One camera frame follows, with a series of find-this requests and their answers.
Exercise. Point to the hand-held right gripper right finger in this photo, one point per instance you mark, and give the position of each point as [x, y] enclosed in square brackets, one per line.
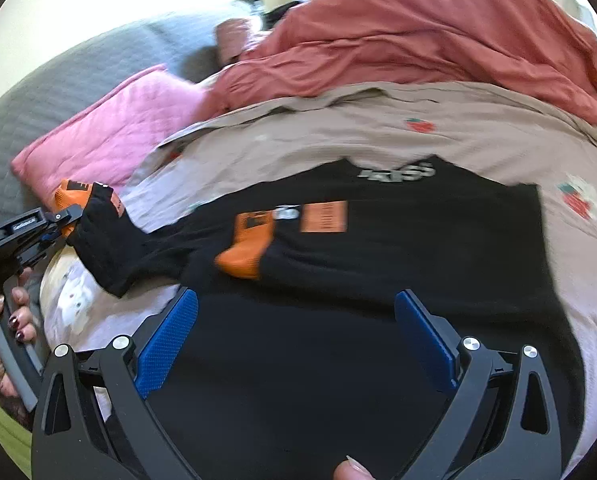
[426, 342]

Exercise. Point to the lime green cloth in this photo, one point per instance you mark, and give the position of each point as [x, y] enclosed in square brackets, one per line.
[3, 440]

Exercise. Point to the dusty pink pillow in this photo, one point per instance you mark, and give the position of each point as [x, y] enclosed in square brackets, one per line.
[236, 35]

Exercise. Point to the pink quilted pillow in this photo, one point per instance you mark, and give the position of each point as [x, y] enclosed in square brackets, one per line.
[113, 125]

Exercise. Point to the terracotta red duvet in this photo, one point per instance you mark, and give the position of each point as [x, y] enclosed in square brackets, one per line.
[428, 35]

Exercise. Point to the person's right hand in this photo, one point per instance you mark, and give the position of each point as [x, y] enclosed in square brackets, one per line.
[351, 470]

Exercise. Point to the dark cloth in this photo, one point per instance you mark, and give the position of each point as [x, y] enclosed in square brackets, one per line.
[283, 12]

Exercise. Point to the beige strawberry print blanket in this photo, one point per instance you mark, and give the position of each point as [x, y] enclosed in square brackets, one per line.
[478, 130]

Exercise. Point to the black T-shirt with orange print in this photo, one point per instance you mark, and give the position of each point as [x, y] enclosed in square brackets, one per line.
[328, 270]

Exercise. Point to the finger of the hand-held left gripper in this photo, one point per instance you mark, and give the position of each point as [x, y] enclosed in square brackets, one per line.
[66, 214]
[43, 252]

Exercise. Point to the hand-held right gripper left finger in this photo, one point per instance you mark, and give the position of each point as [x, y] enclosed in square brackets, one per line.
[168, 342]

